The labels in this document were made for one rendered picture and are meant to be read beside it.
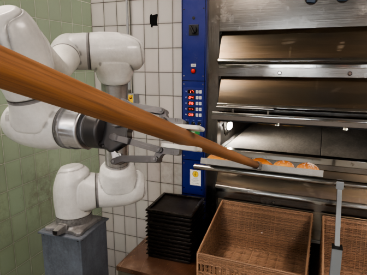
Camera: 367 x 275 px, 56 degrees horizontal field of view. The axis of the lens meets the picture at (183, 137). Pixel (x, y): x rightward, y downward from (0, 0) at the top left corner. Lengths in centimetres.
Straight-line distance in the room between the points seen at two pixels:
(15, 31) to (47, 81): 40
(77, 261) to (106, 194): 30
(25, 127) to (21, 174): 134
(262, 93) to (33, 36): 156
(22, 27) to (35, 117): 17
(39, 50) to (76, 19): 171
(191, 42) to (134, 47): 93
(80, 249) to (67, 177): 31
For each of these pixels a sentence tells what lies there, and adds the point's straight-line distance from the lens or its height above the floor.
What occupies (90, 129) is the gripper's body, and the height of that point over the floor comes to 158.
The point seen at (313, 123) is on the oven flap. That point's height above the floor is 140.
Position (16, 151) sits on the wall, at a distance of 205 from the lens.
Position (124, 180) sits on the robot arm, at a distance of 148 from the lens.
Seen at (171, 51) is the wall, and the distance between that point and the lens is 223.
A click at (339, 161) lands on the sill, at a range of 211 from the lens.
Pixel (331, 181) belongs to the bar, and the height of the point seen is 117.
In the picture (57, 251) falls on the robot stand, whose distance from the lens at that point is 164.
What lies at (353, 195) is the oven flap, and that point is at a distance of 216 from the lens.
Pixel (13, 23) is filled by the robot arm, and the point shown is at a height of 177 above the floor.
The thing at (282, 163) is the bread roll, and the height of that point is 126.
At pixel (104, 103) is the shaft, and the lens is 36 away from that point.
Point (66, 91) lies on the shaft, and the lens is 32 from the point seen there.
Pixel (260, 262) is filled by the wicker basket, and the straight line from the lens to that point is 215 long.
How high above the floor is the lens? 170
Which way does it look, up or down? 12 degrees down
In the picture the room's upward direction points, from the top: straight up
